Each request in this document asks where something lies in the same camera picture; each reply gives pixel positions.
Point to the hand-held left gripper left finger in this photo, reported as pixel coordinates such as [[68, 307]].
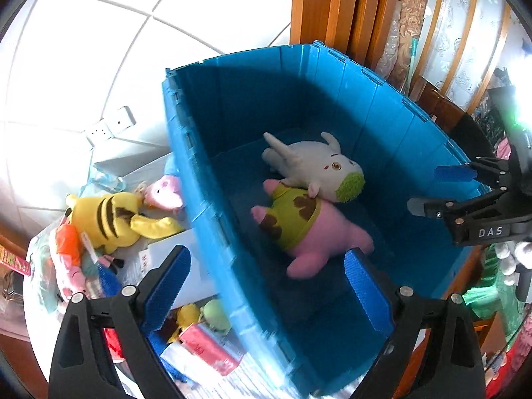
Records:
[[166, 286]]

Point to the teal plush in plastic bag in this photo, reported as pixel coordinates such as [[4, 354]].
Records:
[[39, 257]]

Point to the blue plastic storage crate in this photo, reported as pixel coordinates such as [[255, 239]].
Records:
[[232, 112]]

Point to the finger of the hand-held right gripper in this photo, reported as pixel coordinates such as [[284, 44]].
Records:
[[453, 172], [432, 208]]

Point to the green fuzzy garment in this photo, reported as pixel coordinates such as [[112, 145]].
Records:
[[490, 299]]

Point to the person's right hand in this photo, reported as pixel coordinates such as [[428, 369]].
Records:
[[509, 257]]

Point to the blue bottle brush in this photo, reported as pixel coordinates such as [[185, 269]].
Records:
[[107, 280]]

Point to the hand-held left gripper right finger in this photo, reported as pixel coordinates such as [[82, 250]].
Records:
[[368, 291]]

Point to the small yellow plush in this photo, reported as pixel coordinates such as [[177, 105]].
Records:
[[187, 316]]

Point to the pink starfish plush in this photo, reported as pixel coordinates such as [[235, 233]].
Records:
[[328, 232]]

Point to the yellow striped plush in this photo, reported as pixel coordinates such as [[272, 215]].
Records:
[[112, 220]]

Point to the pink patterned garment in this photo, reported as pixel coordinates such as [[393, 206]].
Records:
[[513, 361]]

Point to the white wall socket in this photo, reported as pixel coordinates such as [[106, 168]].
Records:
[[99, 133]]

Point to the pink tissue pack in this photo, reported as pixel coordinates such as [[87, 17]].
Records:
[[208, 349]]

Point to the small pink pig plush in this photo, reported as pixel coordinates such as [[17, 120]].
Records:
[[164, 191]]

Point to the white ox plush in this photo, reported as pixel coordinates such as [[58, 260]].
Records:
[[316, 162]]

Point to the large pink pig plush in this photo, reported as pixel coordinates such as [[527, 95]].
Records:
[[70, 278]]

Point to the pink and yellow snack can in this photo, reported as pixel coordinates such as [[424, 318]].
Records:
[[14, 262]]

